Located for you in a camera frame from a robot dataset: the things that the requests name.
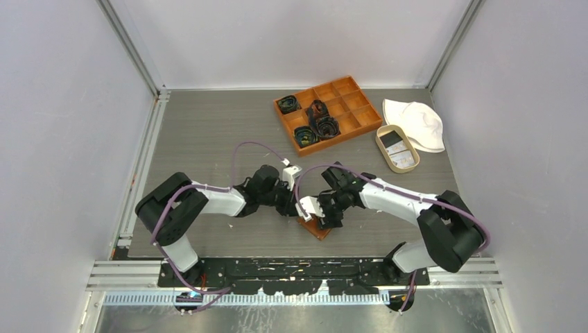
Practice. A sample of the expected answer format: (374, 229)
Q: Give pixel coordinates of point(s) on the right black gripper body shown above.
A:
(333, 206)

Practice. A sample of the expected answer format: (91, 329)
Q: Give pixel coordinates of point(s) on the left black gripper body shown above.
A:
(281, 198)

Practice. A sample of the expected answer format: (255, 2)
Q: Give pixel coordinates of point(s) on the brown leather card holder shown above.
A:
(312, 226)

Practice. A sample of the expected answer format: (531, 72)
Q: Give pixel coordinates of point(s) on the beige oval card tray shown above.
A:
(405, 145)

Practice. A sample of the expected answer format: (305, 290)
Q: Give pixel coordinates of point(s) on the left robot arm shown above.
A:
(169, 210)

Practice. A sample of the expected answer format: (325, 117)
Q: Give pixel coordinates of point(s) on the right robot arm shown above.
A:
(449, 233)

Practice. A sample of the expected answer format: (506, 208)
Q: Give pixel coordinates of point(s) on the white card in tray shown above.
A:
(403, 160)

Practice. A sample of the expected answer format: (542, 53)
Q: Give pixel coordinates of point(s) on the rolled dark belt bottom-left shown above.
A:
(305, 136)

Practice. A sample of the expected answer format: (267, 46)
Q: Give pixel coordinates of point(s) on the rolled dark belt centre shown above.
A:
(324, 125)

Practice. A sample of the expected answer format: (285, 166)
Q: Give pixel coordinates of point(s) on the rolled dark belt top-left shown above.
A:
(288, 104)

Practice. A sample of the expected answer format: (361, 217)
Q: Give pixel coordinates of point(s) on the orange wooden divider tray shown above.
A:
(346, 102)

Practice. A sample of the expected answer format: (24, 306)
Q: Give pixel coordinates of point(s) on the white bucket hat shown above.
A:
(420, 123)

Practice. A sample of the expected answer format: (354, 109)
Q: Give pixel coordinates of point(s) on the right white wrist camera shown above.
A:
(309, 207)

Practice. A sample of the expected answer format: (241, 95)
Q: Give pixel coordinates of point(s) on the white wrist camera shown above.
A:
(290, 173)
(309, 207)

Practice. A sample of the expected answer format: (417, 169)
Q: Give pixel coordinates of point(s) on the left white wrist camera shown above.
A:
(290, 173)

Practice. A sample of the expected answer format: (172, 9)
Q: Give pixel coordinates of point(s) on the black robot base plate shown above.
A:
(342, 276)

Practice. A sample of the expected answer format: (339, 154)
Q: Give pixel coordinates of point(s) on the aluminium frame rail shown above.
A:
(137, 275)

